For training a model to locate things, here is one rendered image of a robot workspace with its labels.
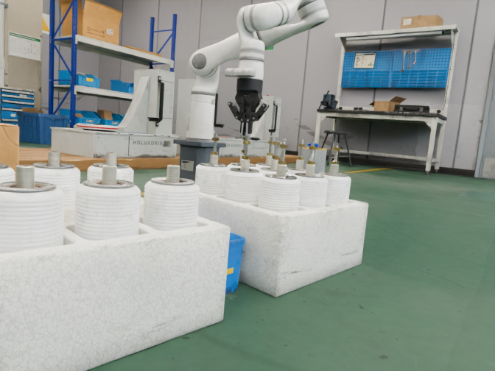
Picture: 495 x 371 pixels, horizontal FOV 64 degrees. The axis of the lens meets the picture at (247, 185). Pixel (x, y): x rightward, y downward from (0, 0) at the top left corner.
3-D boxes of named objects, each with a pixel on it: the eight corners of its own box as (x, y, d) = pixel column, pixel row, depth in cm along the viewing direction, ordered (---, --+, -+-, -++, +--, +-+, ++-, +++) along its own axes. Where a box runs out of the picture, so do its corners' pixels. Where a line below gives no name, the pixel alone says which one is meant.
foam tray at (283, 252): (169, 251, 112) (172, 188, 109) (260, 232, 140) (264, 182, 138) (275, 298, 86) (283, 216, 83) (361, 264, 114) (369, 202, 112)
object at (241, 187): (213, 236, 105) (219, 168, 102) (244, 233, 110) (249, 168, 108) (233, 246, 97) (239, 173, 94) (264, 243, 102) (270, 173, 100)
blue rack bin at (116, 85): (108, 93, 641) (109, 79, 639) (128, 96, 672) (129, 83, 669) (128, 93, 612) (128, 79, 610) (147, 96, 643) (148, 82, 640)
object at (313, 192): (303, 238, 111) (310, 174, 108) (328, 247, 103) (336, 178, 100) (276, 241, 105) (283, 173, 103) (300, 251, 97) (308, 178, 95)
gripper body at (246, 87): (269, 79, 116) (266, 112, 117) (243, 79, 119) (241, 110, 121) (257, 75, 109) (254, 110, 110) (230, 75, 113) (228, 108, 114)
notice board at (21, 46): (7, 54, 600) (7, 31, 595) (40, 61, 640) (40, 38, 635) (8, 54, 598) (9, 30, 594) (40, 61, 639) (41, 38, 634)
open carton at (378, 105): (378, 114, 581) (381, 98, 578) (404, 114, 551) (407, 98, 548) (367, 112, 561) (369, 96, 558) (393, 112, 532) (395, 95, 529)
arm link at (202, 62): (251, 20, 135) (258, 28, 144) (183, 54, 142) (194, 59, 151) (261, 46, 135) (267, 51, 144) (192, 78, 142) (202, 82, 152)
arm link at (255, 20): (261, 3, 105) (289, -2, 114) (236, 7, 110) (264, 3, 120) (264, 31, 108) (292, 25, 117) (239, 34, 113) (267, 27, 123)
